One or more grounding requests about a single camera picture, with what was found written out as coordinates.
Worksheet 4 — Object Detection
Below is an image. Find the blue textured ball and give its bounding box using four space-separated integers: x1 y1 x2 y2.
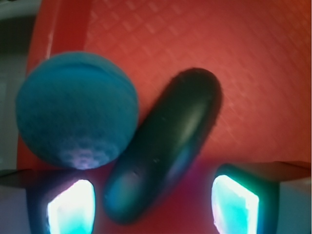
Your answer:
16 52 139 170

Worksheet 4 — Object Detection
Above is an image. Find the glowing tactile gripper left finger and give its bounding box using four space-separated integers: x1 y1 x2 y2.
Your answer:
0 169 96 234

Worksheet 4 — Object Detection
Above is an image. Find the red plastic tray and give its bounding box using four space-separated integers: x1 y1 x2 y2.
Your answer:
27 0 312 234

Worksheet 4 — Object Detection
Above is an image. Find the dark green plastic pickle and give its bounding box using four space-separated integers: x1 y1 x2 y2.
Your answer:
103 68 222 224

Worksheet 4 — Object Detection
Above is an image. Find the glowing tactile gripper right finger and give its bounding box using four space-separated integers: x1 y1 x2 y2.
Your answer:
210 160 312 234

